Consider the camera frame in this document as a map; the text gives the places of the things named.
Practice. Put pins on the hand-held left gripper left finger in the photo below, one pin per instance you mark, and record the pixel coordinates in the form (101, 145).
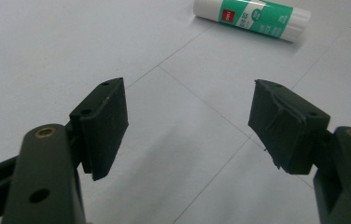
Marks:
(102, 124)

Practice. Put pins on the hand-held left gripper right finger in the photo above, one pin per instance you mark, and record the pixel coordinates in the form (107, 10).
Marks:
(288, 130)

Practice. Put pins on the white and green glue stick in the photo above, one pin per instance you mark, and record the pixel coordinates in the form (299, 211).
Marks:
(251, 17)

